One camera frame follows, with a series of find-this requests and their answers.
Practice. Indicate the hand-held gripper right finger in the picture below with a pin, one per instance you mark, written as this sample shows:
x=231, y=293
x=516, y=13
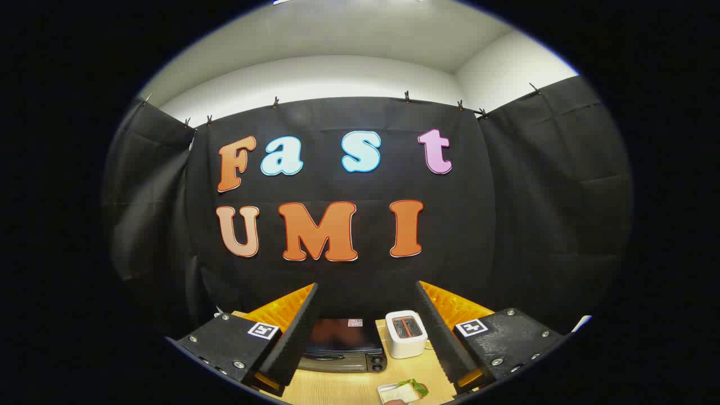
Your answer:
x=436, y=332

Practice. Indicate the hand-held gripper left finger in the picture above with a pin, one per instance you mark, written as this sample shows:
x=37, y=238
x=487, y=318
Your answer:
x=298, y=337

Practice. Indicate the black toaster oven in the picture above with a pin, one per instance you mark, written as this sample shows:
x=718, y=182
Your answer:
x=343, y=340

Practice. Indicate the lettuce sandwich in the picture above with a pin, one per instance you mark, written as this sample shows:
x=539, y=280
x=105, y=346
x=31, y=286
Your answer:
x=413, y=387

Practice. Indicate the white pop-up toaster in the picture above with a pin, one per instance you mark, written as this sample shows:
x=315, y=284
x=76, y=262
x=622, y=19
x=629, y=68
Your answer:
x=406, y=346

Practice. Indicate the white rectangular tray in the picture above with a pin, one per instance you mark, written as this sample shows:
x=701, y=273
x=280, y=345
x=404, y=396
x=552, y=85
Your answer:
x=385, y=392

